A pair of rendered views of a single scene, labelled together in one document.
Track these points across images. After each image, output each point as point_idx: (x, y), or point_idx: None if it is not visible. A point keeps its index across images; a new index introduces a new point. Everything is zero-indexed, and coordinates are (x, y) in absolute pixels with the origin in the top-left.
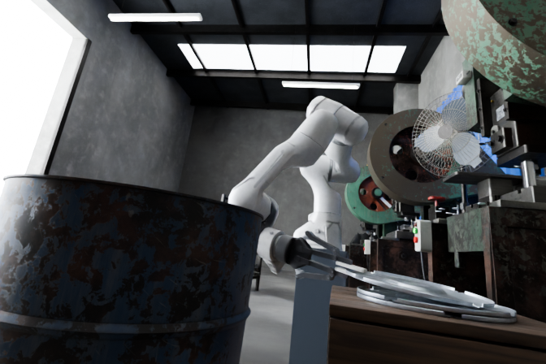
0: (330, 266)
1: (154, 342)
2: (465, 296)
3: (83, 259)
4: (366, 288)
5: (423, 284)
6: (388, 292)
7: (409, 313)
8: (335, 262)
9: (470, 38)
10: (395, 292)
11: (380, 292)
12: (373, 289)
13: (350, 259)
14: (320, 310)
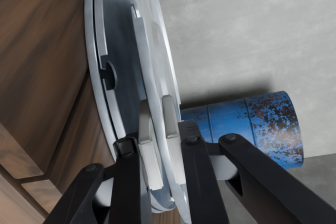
0: (141, 174)
1: None
2: (158, 24)
3: None
4: (109, 91)
5: (167, 59)
6: (130, 89)
7: (175, 207)
8: (182, 182)
9: None
10: (114, 31)
11: (138, 128)
12: (105, 68)
13: (196, 124)
14: None
